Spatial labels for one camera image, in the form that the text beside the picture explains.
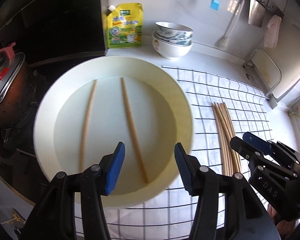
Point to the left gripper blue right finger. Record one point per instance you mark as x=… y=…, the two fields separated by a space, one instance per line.
x=187 y=166

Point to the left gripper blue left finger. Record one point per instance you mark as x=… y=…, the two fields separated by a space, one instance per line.
x=113 y=167

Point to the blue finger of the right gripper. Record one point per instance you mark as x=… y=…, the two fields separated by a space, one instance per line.
x=245 y=150
x=257 y=143

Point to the wooden chopstick three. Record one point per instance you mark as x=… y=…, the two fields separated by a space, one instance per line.
x=221 y=142

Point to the wooden chopstick five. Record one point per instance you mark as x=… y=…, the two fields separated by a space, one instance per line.
x=229 y=156

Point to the wooden chopstick two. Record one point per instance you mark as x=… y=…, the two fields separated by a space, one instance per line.
x=86 y=126

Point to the wooden chopstick eight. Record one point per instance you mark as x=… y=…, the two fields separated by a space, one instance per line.
x=229 y=133

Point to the wooden chopstick six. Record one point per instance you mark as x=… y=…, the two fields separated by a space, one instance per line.
x=226 y=138

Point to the wooden chopstick seven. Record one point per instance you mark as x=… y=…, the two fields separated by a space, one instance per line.
x=228 y=131

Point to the wooden chopstick four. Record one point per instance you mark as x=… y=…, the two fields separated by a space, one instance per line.
x=225 y=149

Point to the person's right hand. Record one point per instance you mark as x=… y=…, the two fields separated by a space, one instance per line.
x=284 y=228

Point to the wooden chopstick nine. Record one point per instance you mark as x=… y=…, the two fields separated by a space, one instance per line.
x=229 y=134

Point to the wooden chopstick ten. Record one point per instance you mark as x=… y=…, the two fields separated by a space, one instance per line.
x=232 y=134

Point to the round cream tray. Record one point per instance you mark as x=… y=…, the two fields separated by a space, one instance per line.
x=161 y=113

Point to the cutting board in rack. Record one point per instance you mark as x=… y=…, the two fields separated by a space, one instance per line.
x=276 y=74

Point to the black gas stove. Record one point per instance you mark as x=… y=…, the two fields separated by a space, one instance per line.
x=17 y=156

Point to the pink hanging rag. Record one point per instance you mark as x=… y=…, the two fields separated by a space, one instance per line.
x=271 y=34

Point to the bottom white bowl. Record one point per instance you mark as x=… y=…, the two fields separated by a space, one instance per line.
x=170 y=51

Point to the middle patterned bowl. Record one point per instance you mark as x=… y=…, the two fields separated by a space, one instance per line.
x=185 y=42

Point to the patterned bowl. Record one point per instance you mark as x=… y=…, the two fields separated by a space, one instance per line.
x=173 y=31
x=185 y=42

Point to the hanging metal cleaver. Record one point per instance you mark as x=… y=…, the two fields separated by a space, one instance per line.
x=256 y=13

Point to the dark pot with lid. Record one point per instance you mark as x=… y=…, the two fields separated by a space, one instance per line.
x=15 y=86

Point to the top patterned bowl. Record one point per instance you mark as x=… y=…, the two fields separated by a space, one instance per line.
x=173 y=31

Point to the yellow seasoning pouch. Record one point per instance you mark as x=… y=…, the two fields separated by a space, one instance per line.
x=124 y=26

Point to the white long-handled brush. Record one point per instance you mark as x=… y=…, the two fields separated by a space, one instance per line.
x=224 y=41

